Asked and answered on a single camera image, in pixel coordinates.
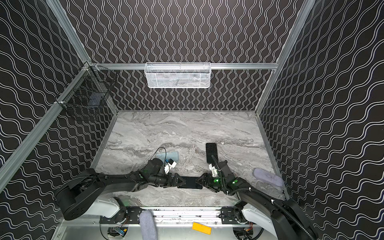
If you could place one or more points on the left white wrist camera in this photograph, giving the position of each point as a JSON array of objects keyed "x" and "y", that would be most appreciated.
[{"x": 170, "y": 164}]

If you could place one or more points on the light blue phone case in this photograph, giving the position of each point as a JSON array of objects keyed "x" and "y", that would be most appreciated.
[{"x": 174, "y": 155}]

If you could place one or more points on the lavender cloth pad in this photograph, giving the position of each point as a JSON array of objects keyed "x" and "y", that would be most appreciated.
[{"x": 268, "y": 177}]

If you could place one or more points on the yellow flat block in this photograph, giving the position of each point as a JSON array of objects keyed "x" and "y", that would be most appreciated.
[{"x": 202, "y": 228}]

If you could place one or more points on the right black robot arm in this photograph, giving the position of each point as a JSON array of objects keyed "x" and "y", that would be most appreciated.
[{"x": 283, "y": 219}]

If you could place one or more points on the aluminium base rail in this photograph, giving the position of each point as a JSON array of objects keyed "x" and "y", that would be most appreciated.
[{"x": 182, "y": 217}]

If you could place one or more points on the black wire basket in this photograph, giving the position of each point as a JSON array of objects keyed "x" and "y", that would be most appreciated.
[{"x": 90, "y": 98}]

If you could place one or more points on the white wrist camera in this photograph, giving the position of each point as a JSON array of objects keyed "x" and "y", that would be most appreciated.
[
  {"x": 170, "y": 164},
  {"x": 213, "y": 170}
]

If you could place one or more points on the white wire basket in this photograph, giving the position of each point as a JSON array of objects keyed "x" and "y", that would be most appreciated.
[{"x": 178, "y": 75}]

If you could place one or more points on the black phone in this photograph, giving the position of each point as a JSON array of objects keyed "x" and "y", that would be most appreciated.
[{"x": 190, "y": 183}]

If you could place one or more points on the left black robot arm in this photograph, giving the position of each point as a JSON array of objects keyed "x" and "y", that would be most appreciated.
[{"x": 79, "y": 196}]

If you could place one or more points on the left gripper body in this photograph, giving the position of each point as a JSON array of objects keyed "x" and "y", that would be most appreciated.
[{"x": 175, "y": 181}]

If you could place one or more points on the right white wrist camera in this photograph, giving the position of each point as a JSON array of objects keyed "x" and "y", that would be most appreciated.
[{"x": 213, "y": 170}]

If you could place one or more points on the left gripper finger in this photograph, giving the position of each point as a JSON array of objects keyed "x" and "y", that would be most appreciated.
[
  {"x": 180, "y": 184},
  {"x": 179, "y": 178}
]

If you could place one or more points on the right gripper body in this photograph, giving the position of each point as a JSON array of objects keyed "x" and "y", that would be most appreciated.
[{"x": 205, "y": 180}]

